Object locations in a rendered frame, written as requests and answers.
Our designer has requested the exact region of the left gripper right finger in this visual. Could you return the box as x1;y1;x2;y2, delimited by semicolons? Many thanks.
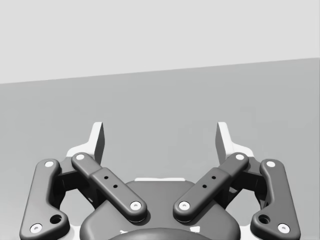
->
172;121;302;240

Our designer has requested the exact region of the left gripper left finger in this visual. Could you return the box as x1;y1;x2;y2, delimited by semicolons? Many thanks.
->
19;121;148;240

